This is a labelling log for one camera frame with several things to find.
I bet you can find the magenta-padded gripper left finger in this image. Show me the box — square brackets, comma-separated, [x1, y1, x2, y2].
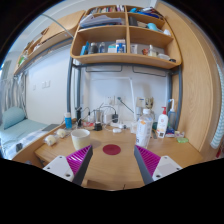
[42, 144, 94, 187]

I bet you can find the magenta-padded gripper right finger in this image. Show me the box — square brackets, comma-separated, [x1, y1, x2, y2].
[133, 144, 183, 186]

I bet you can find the clear plastic drink bottle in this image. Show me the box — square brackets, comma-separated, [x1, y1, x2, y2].
[134, 108, 155, 149]

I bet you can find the cream ceramic cup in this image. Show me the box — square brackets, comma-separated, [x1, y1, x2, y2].
[70, 128, 92, 151]

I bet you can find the wrapped round bun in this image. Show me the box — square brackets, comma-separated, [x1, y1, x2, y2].
[55, 128, 68, 138]
[44, 134, 58, 147]

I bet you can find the flat round red coaster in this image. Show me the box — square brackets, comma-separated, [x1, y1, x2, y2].
[102, 143, 122, 156]

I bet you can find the white red-pump lotion bottle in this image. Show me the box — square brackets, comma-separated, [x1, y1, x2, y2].
[156, 106, 169, 139]

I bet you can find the small black cube charger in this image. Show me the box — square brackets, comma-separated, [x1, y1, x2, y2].
[93, 121, 103, 132]

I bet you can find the small green soap piece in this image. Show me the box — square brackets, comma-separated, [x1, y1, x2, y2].
[176, 136, 190, 144]

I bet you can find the small blue white-capped bottle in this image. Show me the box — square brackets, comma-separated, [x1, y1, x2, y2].
[64, 111, 73, 130]

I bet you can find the dark tablet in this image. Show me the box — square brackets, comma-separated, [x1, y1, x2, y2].
[41, 123, 61, 132]

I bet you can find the black electric shaver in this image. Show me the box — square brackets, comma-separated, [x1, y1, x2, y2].
[75, 106, 83, 128]

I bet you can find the clear blue spray bottle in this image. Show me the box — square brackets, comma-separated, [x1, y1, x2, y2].
[167, 98, 178, 131]

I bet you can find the white power adapter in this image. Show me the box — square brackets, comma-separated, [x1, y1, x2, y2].
[102, 113, 114, 125]

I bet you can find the wooden tree-man figurine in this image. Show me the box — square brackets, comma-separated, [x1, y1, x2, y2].
[145, 96, 155, 114]

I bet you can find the bed with teal sheet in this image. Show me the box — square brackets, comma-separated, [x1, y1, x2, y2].
[0, 119, 51, 158]

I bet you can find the teal pillow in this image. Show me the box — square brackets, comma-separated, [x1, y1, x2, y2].
[1, 106, 27, 130]

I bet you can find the grey patterned curtain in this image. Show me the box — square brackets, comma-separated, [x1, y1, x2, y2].
[0, 71, 28, 116]

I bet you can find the wooden shelf unit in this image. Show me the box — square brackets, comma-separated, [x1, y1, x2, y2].
[69, 3, 183, 70]

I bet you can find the white wall box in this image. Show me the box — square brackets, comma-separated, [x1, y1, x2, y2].
[135, 96, 146, 108]

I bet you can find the grey metal bed frame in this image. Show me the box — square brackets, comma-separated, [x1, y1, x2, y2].
[65, 56, 184, 131]

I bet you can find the long wooden wall shelf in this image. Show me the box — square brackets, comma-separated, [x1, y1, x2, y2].
[13, 9, 86, 76]

